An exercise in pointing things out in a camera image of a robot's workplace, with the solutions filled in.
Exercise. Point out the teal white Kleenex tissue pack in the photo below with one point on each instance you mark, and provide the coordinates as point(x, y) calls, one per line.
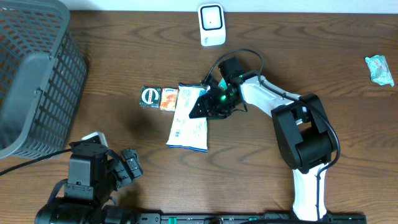
point(222, 85)

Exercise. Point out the black healing ointment box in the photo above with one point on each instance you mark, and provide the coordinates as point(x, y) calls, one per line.
point(150, 97)

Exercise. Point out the green soft wipes pack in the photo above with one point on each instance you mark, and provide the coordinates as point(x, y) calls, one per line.
point(379, 70)

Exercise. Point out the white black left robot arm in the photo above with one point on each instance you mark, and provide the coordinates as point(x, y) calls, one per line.
point(95, 172)

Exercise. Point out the grey plastic mesh basket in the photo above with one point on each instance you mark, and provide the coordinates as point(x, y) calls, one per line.
point(42, 77)

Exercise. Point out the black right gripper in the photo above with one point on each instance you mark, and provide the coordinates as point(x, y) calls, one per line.
point(214, 113)

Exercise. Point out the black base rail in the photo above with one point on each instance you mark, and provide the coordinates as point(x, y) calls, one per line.
point(276, 217)

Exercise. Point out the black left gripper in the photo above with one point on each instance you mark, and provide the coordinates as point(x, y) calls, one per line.
point(129, 166)

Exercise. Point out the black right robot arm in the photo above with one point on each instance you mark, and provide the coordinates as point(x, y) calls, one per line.
point(306, 140)

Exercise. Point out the orange tissue pack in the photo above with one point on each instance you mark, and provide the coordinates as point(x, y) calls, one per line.
point(169, 99)

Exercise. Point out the cream wipes pack blue edges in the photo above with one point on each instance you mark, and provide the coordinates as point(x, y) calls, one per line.
point(185, 132)

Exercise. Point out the white barcode scanner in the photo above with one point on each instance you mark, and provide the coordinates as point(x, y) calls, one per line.
point(212, 24)

